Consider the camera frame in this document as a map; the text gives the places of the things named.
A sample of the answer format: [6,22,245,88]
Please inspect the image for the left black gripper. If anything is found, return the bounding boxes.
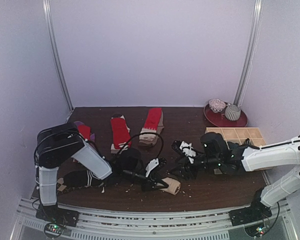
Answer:
[122,170,167,196]

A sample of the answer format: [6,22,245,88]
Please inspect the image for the beige striped maroon sock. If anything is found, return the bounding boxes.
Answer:
[160,177,181,196]

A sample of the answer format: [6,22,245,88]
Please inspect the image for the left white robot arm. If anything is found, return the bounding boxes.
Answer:
[33,122,169,222]

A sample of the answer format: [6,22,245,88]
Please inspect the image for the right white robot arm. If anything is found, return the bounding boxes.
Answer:
[170,132,300,221]

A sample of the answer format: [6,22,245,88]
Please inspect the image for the red beige sock centre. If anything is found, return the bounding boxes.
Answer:
[138,107,164,147]

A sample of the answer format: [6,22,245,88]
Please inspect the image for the red round plate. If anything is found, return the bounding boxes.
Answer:
[203,104,248,128]

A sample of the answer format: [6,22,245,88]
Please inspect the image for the wooden compartment box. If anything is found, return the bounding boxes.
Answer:
[205,127,270,176]

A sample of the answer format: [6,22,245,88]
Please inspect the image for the white patterned bowl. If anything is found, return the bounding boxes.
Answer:
[208,98,227,113]

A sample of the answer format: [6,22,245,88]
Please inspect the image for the grey striped cup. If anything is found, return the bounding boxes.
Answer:
[224,104,241,122]

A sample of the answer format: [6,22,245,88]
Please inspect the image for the black sock three white stripes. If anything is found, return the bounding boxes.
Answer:
[63,170,117,188]

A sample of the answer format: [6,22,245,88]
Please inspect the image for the red purple sock far left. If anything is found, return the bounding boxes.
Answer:
[74,121,96,150]

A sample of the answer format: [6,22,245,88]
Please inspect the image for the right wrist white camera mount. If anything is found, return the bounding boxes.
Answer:
[179,141,197,158]

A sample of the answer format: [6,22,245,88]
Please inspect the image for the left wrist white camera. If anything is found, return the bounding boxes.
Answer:
[145,158,160,178]

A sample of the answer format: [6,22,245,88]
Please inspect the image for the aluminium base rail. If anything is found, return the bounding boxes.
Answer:
[10,198,299,240]

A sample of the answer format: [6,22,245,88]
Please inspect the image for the left black cable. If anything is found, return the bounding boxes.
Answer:
[112,133,165,166]

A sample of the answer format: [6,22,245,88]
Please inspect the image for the black cable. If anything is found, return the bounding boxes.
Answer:
[262,199,281,236]
[112,133,165,166]

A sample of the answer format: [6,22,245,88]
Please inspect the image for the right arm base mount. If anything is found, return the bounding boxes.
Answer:
[228,202,272,238]

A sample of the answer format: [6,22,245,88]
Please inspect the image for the right black cable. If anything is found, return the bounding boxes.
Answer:
[262,199,281,236]

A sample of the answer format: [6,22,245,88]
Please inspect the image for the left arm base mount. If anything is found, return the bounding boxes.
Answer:
[35,204,79,239]

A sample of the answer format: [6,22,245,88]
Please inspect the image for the right aluminium corner post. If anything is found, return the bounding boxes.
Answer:
[233,0,264,107]

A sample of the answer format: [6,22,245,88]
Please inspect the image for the aluminium corner post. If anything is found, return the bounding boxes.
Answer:
[42,0,74,112]
[233,0,264,107]

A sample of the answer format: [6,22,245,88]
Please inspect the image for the left aluminium corner post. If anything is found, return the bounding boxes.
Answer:
[42,0,74,112]

